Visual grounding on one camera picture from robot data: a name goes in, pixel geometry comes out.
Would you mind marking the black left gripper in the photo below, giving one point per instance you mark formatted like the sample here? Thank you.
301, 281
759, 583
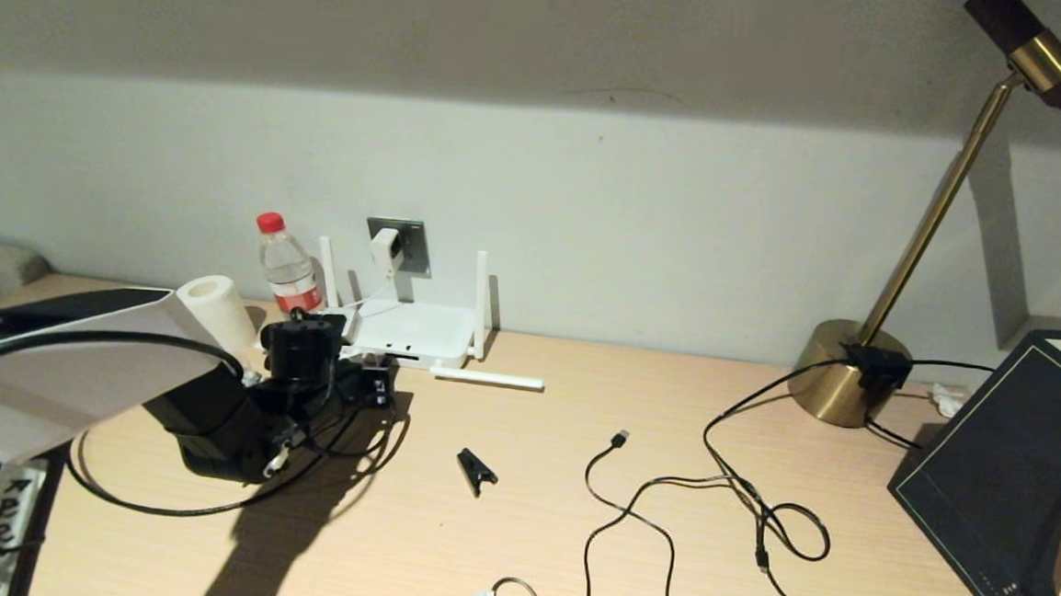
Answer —
368, 389

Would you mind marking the white power adapter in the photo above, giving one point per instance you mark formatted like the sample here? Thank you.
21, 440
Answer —
386, 248

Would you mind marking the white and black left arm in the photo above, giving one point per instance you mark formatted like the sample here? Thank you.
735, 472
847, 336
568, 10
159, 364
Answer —
75, 371

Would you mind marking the white router with antennas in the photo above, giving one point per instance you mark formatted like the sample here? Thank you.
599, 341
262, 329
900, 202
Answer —
427, 333

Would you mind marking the grey plug-in night light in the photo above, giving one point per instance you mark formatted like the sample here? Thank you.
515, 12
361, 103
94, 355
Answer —
252, 378

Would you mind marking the clear red-label water bottle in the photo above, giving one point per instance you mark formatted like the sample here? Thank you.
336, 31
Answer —
288, 269

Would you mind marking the small black clip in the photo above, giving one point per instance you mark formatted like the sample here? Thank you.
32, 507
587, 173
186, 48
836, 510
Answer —
476, 470

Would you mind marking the white toilet paper roll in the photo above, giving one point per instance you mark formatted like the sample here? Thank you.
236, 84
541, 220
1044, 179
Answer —
212, 302

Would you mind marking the brass desk lamp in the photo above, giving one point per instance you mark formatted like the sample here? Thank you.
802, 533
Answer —
843, 377

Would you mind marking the small white object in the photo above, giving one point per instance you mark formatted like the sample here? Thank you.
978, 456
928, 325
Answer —
946, 400

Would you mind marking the black box with bag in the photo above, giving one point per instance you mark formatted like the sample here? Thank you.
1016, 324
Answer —
1009, 456

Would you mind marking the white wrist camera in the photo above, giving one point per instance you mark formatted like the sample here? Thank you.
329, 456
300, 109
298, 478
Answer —
302, 350

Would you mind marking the grey wall socket plate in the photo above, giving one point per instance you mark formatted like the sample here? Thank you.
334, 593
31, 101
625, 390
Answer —
416, 245

